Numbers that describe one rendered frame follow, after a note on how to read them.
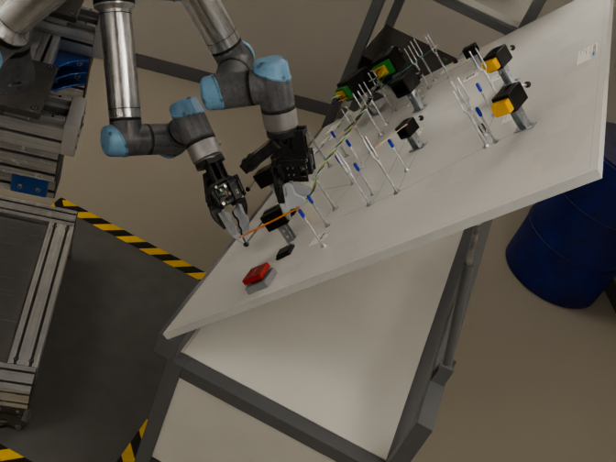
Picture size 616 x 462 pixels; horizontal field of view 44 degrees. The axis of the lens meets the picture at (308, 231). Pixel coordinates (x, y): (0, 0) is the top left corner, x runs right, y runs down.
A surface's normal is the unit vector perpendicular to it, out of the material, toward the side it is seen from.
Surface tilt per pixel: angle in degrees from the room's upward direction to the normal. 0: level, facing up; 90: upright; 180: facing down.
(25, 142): 90
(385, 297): 0
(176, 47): 90
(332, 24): 90
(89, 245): 0
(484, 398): 0
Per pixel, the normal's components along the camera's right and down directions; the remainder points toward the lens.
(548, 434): 0.32, -0.73
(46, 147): 0.06, 0.65
